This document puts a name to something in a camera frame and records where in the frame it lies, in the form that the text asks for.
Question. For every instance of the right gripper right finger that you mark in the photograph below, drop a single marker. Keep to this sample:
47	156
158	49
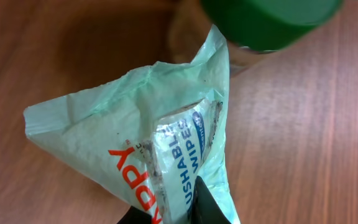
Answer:
205	210

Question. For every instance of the green lid plastic jar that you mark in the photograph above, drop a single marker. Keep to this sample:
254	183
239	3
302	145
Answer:
255	29

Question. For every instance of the light teal tissue pack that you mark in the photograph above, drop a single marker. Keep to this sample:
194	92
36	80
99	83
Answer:
147	136

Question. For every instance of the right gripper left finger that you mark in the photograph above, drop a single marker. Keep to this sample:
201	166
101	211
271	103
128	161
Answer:
135	216

